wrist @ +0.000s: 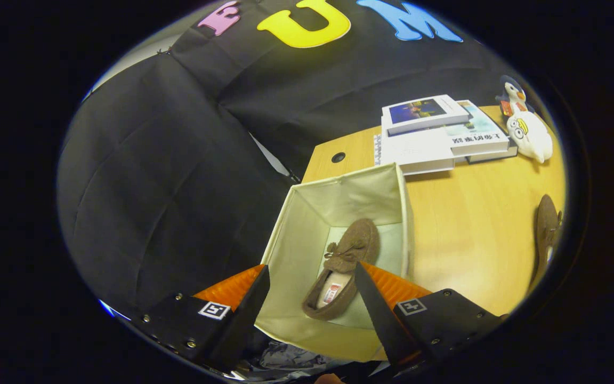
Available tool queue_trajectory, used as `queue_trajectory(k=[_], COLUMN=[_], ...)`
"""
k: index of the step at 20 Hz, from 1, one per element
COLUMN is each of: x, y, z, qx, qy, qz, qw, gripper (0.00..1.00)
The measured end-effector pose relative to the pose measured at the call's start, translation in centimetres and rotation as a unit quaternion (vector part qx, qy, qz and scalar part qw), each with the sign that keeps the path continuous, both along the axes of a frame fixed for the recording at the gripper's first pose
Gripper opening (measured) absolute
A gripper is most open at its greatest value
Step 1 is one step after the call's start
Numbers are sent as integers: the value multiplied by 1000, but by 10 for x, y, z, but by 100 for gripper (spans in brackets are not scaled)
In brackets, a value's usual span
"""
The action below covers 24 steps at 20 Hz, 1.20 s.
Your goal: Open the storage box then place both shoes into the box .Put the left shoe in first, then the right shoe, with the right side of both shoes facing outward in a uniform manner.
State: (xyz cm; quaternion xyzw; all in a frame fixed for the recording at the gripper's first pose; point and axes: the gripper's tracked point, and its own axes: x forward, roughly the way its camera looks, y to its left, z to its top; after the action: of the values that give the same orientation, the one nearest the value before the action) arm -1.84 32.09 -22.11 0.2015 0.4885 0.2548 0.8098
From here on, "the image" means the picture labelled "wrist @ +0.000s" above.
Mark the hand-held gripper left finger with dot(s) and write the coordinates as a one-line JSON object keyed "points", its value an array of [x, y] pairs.
{"points": [[245, 320]]}

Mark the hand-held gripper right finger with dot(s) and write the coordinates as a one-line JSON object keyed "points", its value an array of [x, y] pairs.
{"points": [[381, 320]]}

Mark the brown fuzzy slipper shoe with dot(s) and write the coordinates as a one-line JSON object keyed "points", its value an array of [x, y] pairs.
{"points": [[357, 240], [546, 224]]}

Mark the pale green fabric storage box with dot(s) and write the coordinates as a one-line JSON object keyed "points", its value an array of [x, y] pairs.
{"points": [[349, 197]]}

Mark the grey crumpled cloth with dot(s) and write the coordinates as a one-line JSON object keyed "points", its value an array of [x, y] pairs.
{"points": [[291, 357]]}

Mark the plain white book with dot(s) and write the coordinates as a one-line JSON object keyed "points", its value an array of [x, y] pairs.
{"points": [[413, 152]]}

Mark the black backdrop cloth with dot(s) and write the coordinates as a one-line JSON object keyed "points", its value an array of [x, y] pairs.
{"points": [[152, 160]]}

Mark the dark book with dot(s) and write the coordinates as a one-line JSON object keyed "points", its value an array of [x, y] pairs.
{"points": [[499, 156]]}

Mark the book with blue photo cover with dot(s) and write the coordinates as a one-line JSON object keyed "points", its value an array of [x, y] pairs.
{"points": [[419, 111]]}

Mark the white plush toy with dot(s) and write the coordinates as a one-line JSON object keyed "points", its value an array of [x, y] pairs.
{"points": [[531, 136]]}

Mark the penguin plush toy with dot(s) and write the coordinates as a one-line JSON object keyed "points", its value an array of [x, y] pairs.
{"points": [[513, 93]]}

